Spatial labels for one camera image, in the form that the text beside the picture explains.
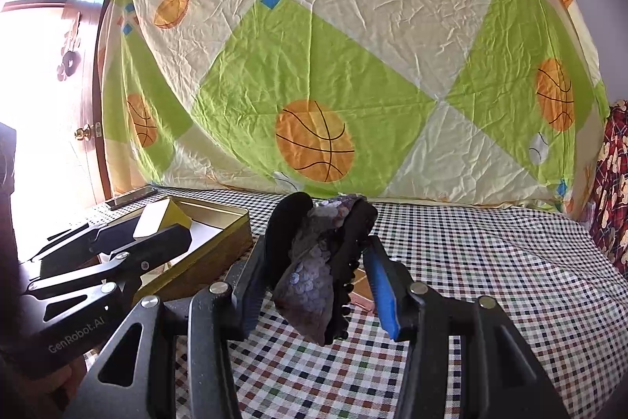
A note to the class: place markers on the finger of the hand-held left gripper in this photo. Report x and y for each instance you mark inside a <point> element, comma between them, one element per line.
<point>117,237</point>
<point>157,247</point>

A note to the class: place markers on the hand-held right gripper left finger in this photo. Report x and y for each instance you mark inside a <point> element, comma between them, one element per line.
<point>255,286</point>

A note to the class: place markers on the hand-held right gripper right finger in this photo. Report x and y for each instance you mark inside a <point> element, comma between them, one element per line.
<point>382,286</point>

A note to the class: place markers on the gold tin box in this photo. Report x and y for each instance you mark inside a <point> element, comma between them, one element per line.
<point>206,267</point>

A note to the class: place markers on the dark sequin hair clip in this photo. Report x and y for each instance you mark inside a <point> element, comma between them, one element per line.
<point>309,281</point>

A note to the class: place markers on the brown wooden piece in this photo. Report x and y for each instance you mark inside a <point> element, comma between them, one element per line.
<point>364,294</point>

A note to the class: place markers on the dark flat bar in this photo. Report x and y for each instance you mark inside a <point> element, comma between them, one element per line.
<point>130,198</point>

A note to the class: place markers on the checkered tablecloth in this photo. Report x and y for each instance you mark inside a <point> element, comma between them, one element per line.
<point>490,276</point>

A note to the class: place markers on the brass door knob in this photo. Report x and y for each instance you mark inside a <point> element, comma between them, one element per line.
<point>82,132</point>

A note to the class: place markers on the brown wooden door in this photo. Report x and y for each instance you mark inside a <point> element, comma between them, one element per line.
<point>91,80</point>

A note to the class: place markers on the door ornament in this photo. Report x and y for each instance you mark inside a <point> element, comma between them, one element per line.
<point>68,60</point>

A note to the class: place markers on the basketball print bed sheet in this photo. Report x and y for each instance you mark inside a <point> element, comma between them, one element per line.
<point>343,55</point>

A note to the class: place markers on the red floral cloth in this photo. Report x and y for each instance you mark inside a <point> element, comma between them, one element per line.
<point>613,183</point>

